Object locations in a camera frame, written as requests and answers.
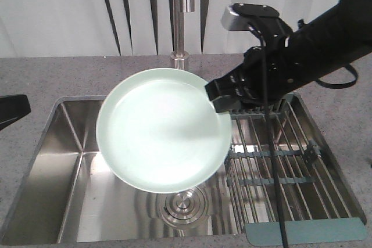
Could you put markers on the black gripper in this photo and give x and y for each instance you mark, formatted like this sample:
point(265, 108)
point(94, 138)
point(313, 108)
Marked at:
point(248, 83)

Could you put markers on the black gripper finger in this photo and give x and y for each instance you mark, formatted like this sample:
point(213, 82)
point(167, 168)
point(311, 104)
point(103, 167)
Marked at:
point(13, 108)

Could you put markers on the light green ceramic plate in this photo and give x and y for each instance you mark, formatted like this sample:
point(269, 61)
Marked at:
point(158, 132)

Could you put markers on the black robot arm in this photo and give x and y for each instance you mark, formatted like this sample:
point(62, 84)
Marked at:
point(289, 59)

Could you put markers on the green steel dish rack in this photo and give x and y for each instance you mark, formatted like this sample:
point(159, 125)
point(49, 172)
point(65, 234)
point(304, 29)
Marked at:
point(317, 204)

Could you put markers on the white pleated curtain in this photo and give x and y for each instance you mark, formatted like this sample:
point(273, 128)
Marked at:
point(59, 28)

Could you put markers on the stainless steel sink basin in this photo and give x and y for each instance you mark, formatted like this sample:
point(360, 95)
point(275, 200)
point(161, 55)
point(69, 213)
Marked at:
point(71, 196)

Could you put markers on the round steel sink drain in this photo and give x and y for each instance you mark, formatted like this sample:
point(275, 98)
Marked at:
point(184, 210)

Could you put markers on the stainless steel faucet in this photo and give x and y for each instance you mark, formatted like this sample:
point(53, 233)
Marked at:
point(179, 57)

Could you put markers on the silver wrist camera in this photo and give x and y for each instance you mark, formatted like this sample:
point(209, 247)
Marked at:
point(238, 16)

